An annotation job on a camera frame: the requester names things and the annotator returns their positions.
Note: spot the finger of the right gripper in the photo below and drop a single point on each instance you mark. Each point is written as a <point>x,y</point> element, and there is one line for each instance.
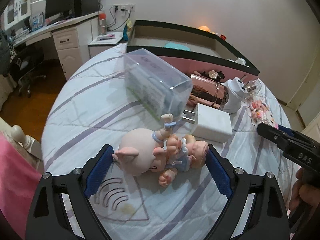
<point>278,135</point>

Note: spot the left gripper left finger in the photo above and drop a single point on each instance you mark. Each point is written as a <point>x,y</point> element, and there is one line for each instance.
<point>48,218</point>

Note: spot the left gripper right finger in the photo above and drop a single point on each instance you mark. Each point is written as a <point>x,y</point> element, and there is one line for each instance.
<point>267,218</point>

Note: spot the pink white brick toy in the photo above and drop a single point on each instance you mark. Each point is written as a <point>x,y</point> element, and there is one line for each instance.
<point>260,113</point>

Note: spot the white round plug adapter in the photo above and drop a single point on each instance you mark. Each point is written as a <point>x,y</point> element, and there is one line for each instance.
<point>236,93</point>

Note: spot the white charger plug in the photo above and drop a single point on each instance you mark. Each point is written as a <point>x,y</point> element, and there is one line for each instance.
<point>209,123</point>

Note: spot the black flower hair clip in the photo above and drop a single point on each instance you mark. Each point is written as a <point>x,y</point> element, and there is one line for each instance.
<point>212,74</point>

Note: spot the rose gold metal cup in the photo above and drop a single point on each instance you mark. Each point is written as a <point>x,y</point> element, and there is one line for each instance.
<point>207,92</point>

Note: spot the clear plastic box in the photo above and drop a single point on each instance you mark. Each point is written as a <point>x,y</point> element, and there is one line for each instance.
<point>160,87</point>

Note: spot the pink bedding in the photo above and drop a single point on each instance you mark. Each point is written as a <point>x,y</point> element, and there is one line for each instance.
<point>19,180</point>

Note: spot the white small figurine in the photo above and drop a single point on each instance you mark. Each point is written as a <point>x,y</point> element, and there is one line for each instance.
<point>241,61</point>

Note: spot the white bedpost knob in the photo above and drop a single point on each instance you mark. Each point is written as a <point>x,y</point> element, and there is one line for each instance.
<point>30,144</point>

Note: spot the pink black-rimmed storage box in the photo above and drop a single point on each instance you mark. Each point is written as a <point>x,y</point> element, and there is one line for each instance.
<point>208,51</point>

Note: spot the orange octopus plush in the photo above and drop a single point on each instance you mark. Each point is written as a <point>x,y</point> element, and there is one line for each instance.
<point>205,28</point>

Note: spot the teal oval case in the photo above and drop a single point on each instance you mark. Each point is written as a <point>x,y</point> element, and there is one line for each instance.
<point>178,46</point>

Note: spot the black office chair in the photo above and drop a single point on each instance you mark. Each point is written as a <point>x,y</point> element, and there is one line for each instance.
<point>25,68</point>

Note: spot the dark jacket on chair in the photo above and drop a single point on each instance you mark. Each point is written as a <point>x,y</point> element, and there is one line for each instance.
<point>7,53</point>

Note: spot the white desk with drawers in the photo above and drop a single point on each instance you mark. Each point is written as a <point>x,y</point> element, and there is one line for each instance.
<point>71,39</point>

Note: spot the snack bag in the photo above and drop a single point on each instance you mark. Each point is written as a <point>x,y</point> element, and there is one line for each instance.
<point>127,30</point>

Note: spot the low tv cabinet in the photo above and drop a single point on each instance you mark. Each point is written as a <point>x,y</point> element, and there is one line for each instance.
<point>105,42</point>

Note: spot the orange-capped water bottle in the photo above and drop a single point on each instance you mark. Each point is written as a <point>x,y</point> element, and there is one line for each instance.
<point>102,23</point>

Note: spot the black computer monitor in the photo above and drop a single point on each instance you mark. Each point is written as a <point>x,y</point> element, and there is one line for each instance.
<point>58,7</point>

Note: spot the wall power socket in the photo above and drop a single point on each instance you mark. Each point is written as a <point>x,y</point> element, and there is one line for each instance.
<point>126,7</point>

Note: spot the white wall cabinet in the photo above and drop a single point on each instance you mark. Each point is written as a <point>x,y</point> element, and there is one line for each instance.
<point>16,11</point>

